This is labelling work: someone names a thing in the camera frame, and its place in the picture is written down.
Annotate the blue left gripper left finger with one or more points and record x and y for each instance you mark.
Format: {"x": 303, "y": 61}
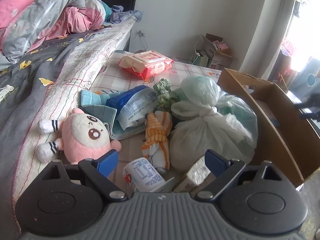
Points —
{"x": 96, "y": 172}

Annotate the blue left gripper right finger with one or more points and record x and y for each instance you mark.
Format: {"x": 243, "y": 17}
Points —
{"x": 225, "y": 171}

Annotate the gold foil packet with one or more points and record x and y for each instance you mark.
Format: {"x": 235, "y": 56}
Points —
{"x": 196, "y": 179}

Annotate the pink plush doll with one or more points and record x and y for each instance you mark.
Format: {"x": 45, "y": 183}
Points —
{"x": 82, "y": 136}

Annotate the white yogurt cup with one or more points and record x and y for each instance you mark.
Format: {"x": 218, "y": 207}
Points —
{"x": 143, "y": 177}

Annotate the teal checkered towel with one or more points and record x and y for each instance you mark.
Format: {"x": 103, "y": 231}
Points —
{"x": 94, "y": 104}

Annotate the blue white plastic pouch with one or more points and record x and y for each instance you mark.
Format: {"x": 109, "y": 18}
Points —
{"x": 133, "y": 105}

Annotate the orange striped cloth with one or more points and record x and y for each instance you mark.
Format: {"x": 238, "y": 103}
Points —
{"x": 156, "y": 145}

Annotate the brown cardboard box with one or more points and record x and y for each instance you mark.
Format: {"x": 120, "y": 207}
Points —
{"x": 285, "y": 139}

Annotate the green scrunchie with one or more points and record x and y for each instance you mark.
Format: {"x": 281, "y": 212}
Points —
{"x": 165, "y": 96}

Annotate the small open cardboard box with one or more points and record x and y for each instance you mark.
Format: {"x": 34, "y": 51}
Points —
{"x": 219, "y": 54}

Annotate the green paper bag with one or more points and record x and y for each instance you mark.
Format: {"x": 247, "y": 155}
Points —
{"x": 200, "y": 58}

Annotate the red wet wipes pack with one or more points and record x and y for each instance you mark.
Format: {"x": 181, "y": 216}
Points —
{"x": 145, "y": 64}

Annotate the blue clothes pile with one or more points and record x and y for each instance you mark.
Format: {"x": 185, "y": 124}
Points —
{"x": 116, "y": 14}

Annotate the pink and grey duvet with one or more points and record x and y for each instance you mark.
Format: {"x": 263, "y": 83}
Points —
{"x": 26, "y": 24}

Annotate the wall power socket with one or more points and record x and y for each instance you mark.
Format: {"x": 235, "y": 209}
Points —
{"x": 141, "y": 33}

